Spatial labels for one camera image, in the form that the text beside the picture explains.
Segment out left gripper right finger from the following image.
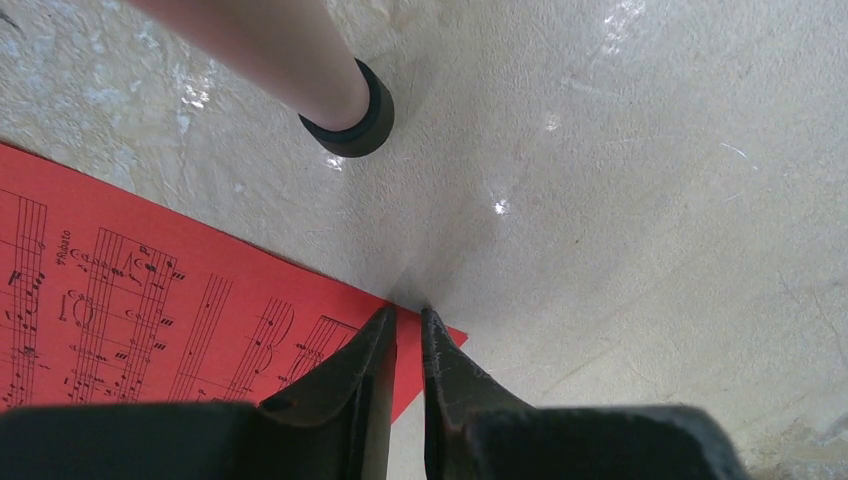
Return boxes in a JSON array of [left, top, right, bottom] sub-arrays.
[[421, 308, 750, 479]]

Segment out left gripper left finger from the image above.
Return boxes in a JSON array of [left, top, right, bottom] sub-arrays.
[[1, 307, 397, 479]]

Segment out pink tripod music stand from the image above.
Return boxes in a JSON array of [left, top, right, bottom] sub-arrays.
[[133, 0, 395, 158]]

